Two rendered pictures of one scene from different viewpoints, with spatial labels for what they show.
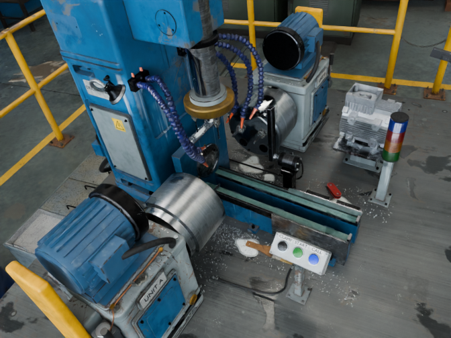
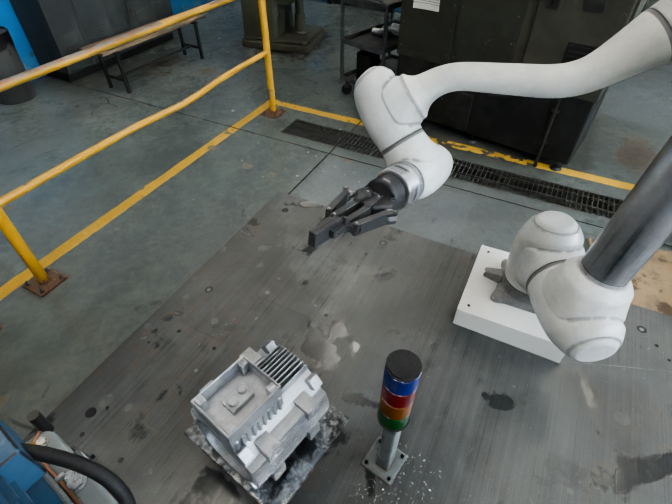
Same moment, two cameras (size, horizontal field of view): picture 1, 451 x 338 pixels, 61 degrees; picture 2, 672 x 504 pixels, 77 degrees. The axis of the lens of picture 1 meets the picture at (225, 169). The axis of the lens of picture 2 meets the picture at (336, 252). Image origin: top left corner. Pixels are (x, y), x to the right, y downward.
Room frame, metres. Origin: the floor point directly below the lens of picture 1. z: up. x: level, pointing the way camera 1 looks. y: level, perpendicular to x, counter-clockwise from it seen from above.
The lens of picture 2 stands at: (1.16, -0.25, 1.84)
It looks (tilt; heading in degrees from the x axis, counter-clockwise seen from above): 44 degrees down; 269
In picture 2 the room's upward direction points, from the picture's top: straight up
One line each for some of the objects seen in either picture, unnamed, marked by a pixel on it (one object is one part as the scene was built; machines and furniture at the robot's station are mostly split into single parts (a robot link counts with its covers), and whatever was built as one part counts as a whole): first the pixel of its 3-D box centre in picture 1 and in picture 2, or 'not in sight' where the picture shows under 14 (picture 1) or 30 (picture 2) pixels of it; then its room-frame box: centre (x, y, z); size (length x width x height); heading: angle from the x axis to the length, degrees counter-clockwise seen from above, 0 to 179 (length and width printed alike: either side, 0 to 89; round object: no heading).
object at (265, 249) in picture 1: (270, 251); not in sight; (0.86, -0.12, 0.80); 0.21 x 0.05 x 0.01; 57
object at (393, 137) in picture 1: (395, 133); (399, 386); (1.04, -0.62, 1.14); 0.06 x 0.06 x 0.04
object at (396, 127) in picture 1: (398, 123); (402, 373); (1.04, -0.62, 1.19); 0.06 x 0.06 x 0.04
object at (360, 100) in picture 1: (363, 98); (239, 403); (1.33, -0.61, 1.11); 0.12 x 0.11 x 0.07; 49
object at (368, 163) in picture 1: (368, 147); (270, 436); (1.30, -0.66, 0.86); 0.27 x 0.24 x 0.12; 142
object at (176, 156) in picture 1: (197, 163); not in sight; (1.23, 0.11, 0.97); 0.30 x 0.11 x 0.34; 142
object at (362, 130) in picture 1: (370, 119); (262, 410); (1.30, -0.65, 1.02); 0.20 x 0.19 x 0.19; 49
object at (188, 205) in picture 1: (172, 226); not in sight; (0.86, 0.21, 1.04); 0.37 x 0.25 x 0.25; 142
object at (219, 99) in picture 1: (204, 71); not in sight; (1.16, 0.02, 1.43); 0.18 x 0.18 x 0.48
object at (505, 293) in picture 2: not in sight; (522, 281); (0.59, -1.08, 0.90); 0.22 x 0.18 x 0.06; 152
